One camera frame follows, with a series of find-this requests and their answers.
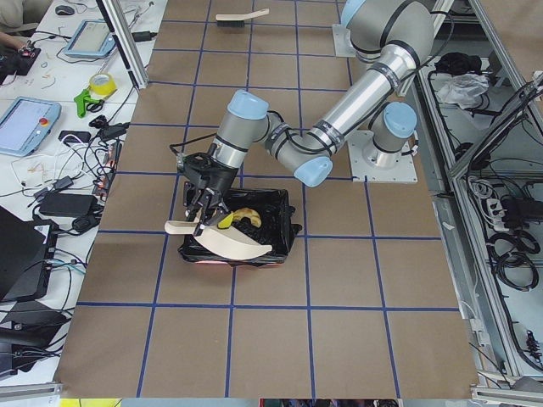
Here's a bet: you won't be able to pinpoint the blue teach pendant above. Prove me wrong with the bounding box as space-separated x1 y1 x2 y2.
1 97 62 157
64 20 115 59

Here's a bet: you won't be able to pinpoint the blue teach pendant far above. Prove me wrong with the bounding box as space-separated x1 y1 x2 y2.
64 20 115 59

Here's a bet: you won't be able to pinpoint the square robot base plate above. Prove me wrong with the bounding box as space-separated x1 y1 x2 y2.
347 131 418 184

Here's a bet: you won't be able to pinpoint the blue teach pendant near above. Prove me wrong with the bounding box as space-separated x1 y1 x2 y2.
1 97 62 157

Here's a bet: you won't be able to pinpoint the black power adapter brick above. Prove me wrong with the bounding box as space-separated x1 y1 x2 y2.
132 31 157 42

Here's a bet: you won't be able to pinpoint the white crumpled cloth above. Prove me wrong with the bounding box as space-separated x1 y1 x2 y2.
437 74 489 109

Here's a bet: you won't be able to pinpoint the black laptop computer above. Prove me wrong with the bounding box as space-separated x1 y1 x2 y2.
1 208 59 303

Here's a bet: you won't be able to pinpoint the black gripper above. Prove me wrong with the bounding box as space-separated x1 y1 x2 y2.
176 153 238 237

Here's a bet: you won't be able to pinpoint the black power adapter large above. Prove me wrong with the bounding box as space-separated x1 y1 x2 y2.
39 193 98 217

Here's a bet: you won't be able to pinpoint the yellow tape roll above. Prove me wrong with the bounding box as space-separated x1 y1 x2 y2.
89 73 117 97

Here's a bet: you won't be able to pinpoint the aluminium frame post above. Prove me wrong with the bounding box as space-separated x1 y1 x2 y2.
96 0 149 90

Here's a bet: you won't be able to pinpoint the pale green curved pastry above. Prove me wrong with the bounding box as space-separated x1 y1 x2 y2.
232 208 261 228

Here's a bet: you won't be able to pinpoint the beige plastic dustpan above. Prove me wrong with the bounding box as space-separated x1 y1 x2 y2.
165 217 272 260

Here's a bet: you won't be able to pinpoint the yellow wedge sponge piece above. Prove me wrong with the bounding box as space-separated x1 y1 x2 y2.
217 212 234 230

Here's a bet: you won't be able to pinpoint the black bag lined trash bin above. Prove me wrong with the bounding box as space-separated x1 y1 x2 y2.
178 188 302 267

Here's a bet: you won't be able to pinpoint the beige hand brush black bristles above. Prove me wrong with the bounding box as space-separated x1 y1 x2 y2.
216 8 270 28

